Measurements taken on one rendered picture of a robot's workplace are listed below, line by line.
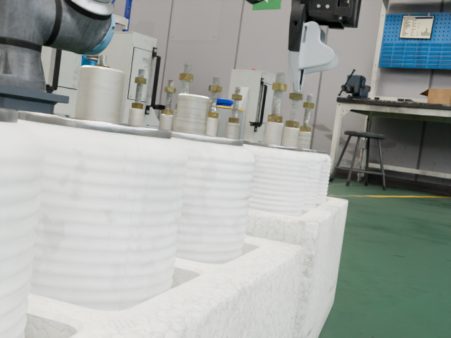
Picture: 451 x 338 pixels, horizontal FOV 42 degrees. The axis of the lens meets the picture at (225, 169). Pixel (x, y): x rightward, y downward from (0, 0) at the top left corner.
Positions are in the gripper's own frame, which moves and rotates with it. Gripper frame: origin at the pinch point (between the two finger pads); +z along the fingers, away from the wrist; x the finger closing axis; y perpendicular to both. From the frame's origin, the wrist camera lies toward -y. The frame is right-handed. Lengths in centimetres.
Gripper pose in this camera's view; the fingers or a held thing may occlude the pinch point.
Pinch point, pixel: (293, 82)
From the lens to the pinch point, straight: 82.0
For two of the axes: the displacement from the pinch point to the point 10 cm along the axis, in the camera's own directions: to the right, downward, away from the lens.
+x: 3.3, -0.1, 9.4
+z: -1.3, 9.9, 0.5
